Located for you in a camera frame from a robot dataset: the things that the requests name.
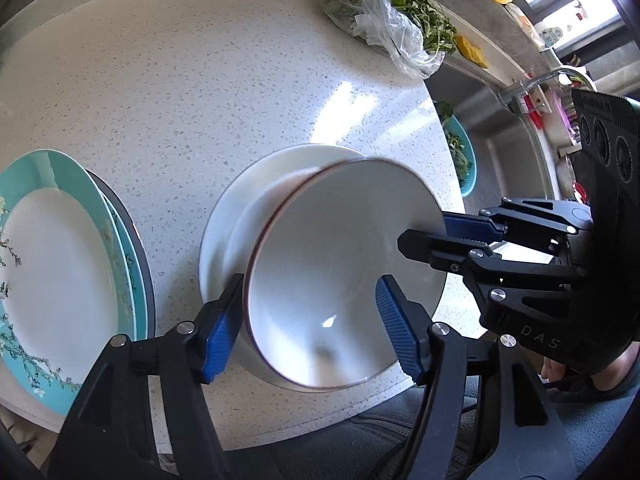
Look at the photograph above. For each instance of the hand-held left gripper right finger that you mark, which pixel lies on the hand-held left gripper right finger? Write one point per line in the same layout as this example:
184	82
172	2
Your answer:
400	330

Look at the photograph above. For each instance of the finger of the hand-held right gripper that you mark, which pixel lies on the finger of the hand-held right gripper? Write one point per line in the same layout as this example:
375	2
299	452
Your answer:
440	250
470	227

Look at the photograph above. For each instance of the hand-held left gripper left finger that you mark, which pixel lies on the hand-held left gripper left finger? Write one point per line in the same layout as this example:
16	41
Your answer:
220	332

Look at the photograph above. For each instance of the dark rimmed plate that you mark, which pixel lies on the dark rimmed plate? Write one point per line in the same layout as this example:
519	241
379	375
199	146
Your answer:
152	290

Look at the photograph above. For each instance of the white bowl with brown rim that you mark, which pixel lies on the white bowl with brown rim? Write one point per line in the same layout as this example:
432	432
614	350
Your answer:
325	270

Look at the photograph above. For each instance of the plain white bowl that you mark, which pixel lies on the plain white bowl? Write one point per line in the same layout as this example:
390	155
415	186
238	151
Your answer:
225	230

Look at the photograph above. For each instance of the teal floral plate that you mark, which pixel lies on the teal floral plate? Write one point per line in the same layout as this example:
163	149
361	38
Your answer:
60	270

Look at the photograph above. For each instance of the person's right hand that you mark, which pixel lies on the person's right hand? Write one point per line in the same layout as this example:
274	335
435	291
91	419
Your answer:
617	385

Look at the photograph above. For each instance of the teal colander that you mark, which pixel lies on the teal colander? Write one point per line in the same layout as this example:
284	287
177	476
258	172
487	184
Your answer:
468	170

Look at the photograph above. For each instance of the steel sink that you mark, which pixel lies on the steel sink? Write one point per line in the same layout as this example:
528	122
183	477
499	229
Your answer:
505	160

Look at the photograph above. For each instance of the leafy greens in colander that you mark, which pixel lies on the leafy greens in colander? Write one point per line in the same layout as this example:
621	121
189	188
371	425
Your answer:
457	150

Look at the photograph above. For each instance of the person's grey trousers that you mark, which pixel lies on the person's grey trousers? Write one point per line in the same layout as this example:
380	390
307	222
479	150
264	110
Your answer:
350	440

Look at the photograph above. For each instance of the red utensil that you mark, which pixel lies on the red utensil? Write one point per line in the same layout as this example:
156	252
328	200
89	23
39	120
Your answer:
535	112

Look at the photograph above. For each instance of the chrome faucet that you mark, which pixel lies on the chrome faucet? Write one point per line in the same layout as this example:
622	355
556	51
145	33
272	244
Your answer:
525	87

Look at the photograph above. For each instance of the yellow sponge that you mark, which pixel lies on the yellow sponge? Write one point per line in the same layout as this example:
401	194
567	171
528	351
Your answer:
472	51

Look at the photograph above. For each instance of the clear plastic bag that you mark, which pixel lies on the clear plastic bag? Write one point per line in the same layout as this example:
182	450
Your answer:
395	35

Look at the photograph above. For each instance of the white packet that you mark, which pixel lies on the white packet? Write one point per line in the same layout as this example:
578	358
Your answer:
525	25

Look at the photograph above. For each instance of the bunch of leafy greens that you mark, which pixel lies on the bunch of leafy greens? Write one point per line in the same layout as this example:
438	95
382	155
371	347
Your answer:
425	15

